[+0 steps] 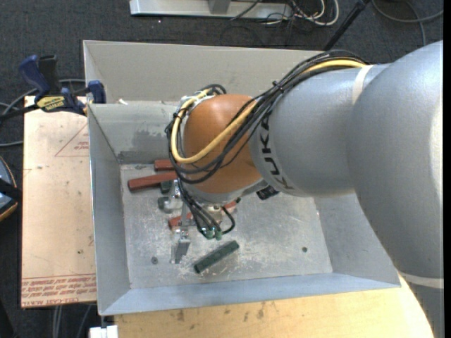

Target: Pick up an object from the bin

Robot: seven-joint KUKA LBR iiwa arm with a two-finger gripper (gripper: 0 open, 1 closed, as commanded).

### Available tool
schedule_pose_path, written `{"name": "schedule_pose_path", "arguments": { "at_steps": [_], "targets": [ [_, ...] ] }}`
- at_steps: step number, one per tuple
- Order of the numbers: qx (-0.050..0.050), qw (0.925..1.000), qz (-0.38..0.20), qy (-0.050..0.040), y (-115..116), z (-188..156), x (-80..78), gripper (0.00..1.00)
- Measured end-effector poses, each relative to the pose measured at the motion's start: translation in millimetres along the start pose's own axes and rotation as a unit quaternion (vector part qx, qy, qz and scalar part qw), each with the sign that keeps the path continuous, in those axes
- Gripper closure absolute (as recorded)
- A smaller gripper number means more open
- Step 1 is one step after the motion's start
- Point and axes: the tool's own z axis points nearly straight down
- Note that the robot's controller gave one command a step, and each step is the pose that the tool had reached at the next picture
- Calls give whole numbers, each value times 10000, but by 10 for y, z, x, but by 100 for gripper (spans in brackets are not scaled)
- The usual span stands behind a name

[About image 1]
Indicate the grey metal bin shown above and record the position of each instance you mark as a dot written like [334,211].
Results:
[275,238]

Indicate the brown cardboard board, red print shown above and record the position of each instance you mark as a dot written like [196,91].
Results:
[56,195]

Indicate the black cylinder on white bracket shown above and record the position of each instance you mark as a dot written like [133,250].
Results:
[266,192]

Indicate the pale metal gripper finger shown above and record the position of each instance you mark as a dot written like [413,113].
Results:
[185,246]
[176,252]

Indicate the dark green flat block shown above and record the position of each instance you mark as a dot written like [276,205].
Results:
[165,187]
[163,203]
[215,257]

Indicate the red-brown flat block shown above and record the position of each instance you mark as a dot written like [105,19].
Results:
[148,182]
[174,222]
[162,164]

